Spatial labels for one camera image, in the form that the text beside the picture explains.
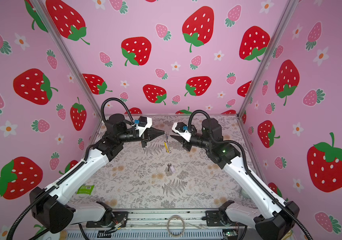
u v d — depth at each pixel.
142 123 0.53
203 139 0.52
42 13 0.70
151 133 0.61
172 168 0.93
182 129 0.52
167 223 0.74
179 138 0.66
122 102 0.52
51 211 0.38
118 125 0.53
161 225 0.73
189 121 0.47
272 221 0.37
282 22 0.73
